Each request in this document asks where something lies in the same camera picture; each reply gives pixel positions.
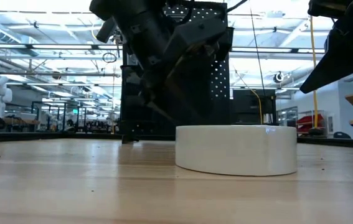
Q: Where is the thin yellow cable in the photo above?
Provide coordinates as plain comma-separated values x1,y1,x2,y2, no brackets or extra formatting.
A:
235,71,263,126

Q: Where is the black hanging cable loop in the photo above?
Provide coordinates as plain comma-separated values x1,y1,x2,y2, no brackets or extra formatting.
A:
101,52,118,63

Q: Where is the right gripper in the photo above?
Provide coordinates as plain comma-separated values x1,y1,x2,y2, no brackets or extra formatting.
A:
299,0,353,95

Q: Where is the black cabinet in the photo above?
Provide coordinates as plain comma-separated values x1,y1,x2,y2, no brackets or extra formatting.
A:
232,89,277,126

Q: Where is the black round cable base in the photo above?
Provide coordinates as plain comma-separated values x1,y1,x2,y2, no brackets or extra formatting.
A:
307,126,324,137

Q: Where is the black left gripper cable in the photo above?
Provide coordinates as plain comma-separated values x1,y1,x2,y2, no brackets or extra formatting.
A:
225,0,249,14

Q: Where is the white tape roll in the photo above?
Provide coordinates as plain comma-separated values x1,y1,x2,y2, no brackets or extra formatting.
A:
175,124,298,177

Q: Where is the thick yellow cable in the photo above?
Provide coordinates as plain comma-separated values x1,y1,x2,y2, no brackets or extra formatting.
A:
309,15,319,129

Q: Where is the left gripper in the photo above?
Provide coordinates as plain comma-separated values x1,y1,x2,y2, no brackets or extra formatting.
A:
144,17,230,126

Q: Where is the red storage bin stack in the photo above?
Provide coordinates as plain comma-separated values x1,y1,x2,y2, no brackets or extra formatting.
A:
296,113,325,131

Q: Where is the black metal pegboard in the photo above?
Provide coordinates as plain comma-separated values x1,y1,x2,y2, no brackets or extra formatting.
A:
120,0,232,144

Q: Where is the ceiling cable reel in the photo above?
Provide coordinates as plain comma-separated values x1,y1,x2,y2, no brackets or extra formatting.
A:
272,70,285,84

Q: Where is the black rounded chair back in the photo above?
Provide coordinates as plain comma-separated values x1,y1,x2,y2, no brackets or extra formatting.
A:
332,131,352,140

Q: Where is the black aluminium table frame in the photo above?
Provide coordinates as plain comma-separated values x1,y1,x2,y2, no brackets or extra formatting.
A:
0,130,353,150

